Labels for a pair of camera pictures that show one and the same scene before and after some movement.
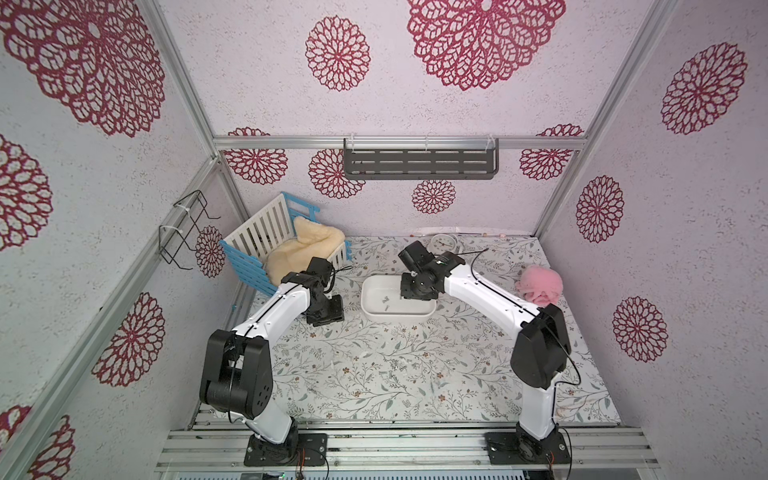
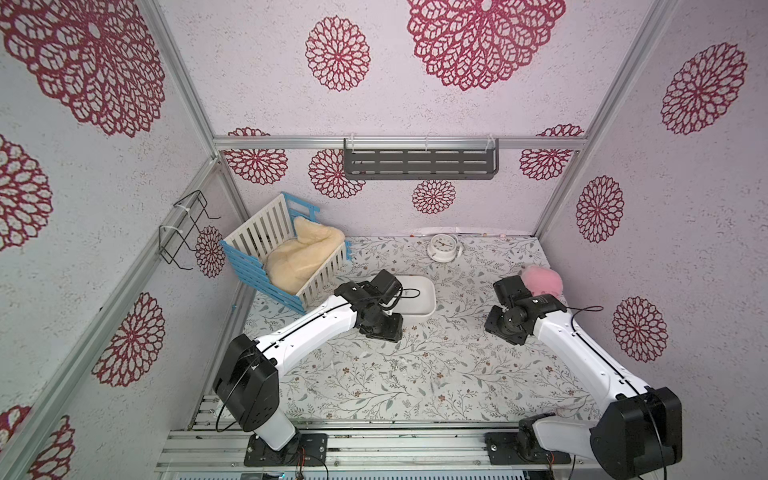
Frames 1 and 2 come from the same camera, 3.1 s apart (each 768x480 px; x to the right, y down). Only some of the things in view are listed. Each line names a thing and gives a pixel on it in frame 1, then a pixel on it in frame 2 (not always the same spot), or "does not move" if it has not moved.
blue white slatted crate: x=250 y=248 does not move
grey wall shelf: x=380 y=159 does not move
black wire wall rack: x=170 y=241 does not move
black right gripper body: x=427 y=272 → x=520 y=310
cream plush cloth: x=314 y=240 does not move
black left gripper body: x=326 y=311 → x=383 y=327
